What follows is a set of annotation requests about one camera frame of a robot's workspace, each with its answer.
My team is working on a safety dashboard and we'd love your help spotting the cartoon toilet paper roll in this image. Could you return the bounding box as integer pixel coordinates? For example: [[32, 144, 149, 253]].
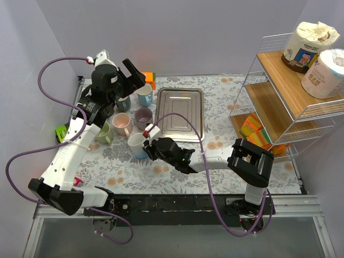
[[281, 21, 340, 74]]

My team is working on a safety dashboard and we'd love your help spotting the purple mug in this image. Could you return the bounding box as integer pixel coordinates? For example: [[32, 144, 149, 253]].
[[134, 107, 153, 131]]

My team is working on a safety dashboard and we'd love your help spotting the green black box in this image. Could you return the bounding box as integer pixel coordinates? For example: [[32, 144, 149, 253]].
[[55, 123, 69, 144]]

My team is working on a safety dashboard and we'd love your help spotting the steel tray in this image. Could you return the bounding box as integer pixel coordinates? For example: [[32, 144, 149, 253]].
[[155, 88, 205, 142]]

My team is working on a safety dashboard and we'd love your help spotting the blue white mug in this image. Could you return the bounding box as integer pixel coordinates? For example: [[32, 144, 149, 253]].
[[127, 133, 148, 159]]

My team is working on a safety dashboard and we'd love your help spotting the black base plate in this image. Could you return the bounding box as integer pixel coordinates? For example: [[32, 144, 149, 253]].
[[99, 194, 260, 227]]

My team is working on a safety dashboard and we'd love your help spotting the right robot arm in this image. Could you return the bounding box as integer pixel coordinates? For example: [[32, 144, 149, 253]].
[[143, 138, 274, 214]]

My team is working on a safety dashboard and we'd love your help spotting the green mug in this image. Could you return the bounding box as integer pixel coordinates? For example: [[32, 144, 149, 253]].
[[96, 122, 113, 145]]

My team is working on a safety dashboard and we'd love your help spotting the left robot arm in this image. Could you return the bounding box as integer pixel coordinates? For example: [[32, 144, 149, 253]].
[[28, 59, 146, 215]]

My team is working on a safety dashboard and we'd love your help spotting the orange box at back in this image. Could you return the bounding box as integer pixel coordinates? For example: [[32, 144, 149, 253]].
[[142, 71, 156, 90]]

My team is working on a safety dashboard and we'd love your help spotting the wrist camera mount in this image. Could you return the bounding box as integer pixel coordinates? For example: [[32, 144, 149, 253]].
[[142, 124, 162, 141], [86, 49, 118, 70]]

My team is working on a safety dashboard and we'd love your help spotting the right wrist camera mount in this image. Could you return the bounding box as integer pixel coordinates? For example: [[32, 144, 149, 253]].
[[142, 124, 162, 141]]

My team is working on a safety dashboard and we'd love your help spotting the orange pink sponge box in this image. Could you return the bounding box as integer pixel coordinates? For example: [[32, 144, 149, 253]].
[[73, 177, 83, 187]]

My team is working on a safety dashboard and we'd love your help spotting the orange yellow box on shelf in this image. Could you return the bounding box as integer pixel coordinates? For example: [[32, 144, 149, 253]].
[[247, 128, 272, 150]]

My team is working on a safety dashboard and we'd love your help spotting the dark grey mug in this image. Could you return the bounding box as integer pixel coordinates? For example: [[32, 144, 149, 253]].
[[116, 96, 131, 112]]

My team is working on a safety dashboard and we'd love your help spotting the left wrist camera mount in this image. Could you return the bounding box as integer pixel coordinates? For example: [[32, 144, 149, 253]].
[[86, 49, 118, 70]]

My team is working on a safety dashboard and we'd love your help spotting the light blue faceted mug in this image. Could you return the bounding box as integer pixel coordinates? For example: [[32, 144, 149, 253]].
[[136, 83, 153, 106]]

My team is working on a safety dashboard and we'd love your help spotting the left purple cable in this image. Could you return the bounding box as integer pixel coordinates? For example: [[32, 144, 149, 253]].
[[5, 56, 134, 245]]

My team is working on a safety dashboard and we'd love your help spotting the pink mug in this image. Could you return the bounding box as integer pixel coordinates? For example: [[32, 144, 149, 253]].
[[112, 113, 133, 137]]

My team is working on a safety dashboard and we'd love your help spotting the pink toilet paper roll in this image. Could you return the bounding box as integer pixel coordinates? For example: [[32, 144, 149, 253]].
[[301, 48, 343, 99]]

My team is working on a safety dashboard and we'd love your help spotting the wire wooden shelf rack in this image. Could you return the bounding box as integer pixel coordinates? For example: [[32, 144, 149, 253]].
[[230, 33, 343, 162]]

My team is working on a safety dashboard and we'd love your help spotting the aluminium frame rail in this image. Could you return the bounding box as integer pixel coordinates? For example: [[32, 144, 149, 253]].
[[24, 195, 335, 257]]

